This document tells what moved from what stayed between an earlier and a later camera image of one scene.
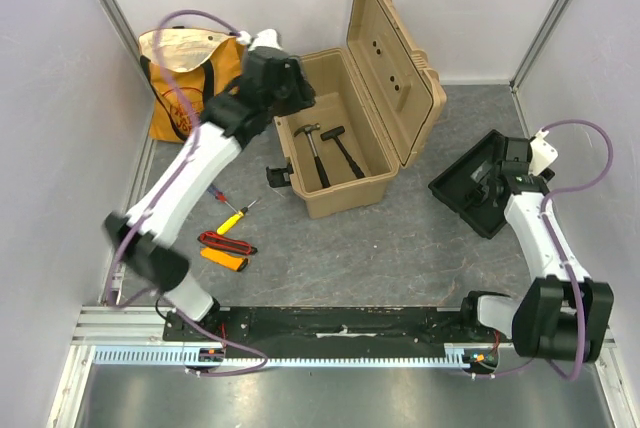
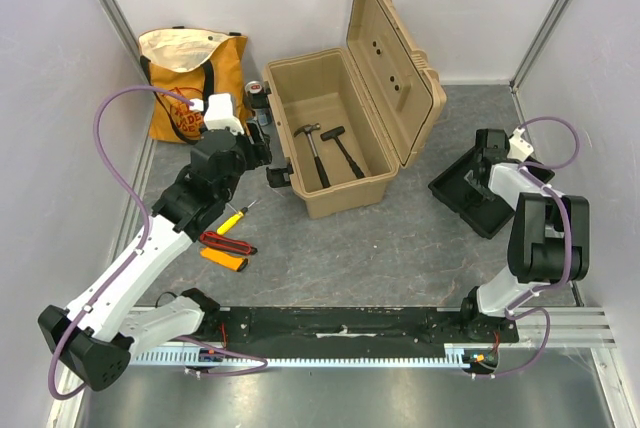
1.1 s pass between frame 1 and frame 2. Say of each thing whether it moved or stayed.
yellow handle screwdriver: stayed
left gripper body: moved
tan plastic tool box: stayed
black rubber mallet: stayed
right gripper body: moved
